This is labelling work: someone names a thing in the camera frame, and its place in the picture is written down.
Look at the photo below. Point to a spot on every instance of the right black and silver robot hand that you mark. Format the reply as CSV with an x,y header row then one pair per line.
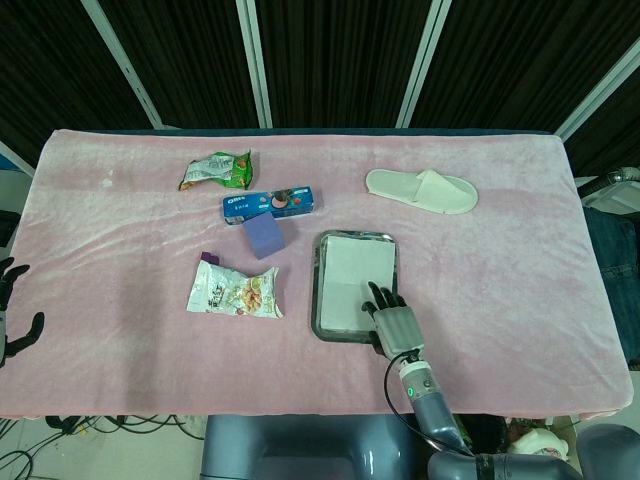
x,y
397,330

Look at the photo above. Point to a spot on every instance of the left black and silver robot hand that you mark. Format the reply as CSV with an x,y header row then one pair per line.
x,y
15,280

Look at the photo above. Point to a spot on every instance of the white cloth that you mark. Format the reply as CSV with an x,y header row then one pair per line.
x,y
350,270

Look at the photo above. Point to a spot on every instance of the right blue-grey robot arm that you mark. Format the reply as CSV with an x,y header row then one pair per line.
x,y
430,410

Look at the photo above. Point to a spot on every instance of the metal tray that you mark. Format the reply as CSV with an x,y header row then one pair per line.
x,y
345,337

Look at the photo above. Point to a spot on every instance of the black box device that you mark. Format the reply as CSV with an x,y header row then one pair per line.
x,y
7,227

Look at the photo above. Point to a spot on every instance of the black bin with green wrappers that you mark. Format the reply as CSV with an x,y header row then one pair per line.
x,y
485,432

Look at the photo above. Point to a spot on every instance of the white disposable slipper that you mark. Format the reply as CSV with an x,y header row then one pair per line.
x,y
400,185

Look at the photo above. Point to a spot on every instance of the blue-grey robot torso base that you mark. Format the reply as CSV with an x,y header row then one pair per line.
x,y
300,440

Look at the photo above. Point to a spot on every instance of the pink plush tablecloth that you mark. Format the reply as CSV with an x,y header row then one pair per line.
x,y
150,360

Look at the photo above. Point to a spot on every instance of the purple foam cube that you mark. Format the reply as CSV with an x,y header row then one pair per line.
x,y
265,237

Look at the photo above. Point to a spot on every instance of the white peanut snack bag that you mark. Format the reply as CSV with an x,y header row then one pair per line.
x,y
225,295

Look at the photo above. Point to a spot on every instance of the white printed plastic bag pile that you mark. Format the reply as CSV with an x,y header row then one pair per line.
x,y
535,442

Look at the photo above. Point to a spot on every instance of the blue Oreo cookie box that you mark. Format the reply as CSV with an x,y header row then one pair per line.
x,y
265,202

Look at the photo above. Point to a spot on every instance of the small purple block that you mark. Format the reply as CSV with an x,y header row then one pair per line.
x,y
210,258

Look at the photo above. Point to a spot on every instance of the blue denim jeans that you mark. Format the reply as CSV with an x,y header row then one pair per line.
x,y
615,280

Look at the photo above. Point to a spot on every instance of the green crumpled snack bag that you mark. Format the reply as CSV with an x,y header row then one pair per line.
x,y
220,170

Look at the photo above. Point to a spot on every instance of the white box device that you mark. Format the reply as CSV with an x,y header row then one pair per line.
x,y
615,197

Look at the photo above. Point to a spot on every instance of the white partition frame post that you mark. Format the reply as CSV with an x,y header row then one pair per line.
x,y
600,87
255,65
17,159
125,65
422,65

